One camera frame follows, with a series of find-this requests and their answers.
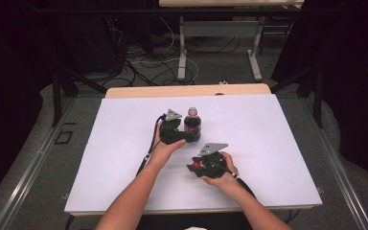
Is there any cola bottle with red label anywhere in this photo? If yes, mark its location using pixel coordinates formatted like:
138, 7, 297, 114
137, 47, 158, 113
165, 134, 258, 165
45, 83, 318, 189
183, 106, 202, 143

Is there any black metal stand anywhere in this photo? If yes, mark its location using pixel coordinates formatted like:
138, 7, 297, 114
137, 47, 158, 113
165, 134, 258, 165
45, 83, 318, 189
50, 61, 108, 128
269, 61, 326, 129

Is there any white table sheet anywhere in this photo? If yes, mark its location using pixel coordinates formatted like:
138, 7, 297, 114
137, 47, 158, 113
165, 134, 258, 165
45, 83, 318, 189
64, 93, 323, 214

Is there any white-framed desk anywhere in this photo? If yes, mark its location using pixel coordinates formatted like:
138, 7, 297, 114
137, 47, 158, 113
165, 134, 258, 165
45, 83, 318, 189
158, 0, 305, 82

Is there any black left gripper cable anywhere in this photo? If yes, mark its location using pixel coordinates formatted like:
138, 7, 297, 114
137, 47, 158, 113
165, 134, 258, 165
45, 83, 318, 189
135, 114, 168, 177

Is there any person's right hand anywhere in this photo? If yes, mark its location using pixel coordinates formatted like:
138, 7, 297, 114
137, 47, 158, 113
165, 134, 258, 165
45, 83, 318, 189
201, 150, 240, 194

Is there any person's left hand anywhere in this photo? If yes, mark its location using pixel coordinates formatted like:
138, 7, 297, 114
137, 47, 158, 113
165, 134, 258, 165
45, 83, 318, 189
149, 120, 187, 170

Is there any black curtain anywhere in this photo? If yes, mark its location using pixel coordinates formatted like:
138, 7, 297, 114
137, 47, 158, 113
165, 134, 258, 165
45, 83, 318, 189
271, 0, 368, 190
0, 0, 116, 212

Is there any wooden table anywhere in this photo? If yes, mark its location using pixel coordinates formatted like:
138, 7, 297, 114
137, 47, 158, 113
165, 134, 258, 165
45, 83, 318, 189
64, 82, 323, 218

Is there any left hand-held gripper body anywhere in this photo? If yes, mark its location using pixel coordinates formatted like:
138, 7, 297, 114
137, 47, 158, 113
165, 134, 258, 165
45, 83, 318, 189
158, 108, 190, 146

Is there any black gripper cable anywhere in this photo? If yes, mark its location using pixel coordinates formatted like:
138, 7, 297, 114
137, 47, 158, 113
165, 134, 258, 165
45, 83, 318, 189
135, 114, 168, 177
209, 161, 257, 199

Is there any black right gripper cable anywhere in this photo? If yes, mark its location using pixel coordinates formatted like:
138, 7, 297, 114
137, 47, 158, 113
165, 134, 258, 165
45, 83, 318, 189
209, 161, 257, 199

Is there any bundle of floor cables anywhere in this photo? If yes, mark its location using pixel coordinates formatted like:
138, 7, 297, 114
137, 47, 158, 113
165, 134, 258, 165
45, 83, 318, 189
102, 15, 241, 88

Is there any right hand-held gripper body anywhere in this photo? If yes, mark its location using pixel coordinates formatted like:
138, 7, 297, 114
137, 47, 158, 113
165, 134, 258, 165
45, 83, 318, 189
192, 142, 234, 179

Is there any aluminium floor rail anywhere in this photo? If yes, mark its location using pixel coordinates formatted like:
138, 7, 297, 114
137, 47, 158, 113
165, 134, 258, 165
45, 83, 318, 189
0, 95, 80, 230
300, 95, 368, 230

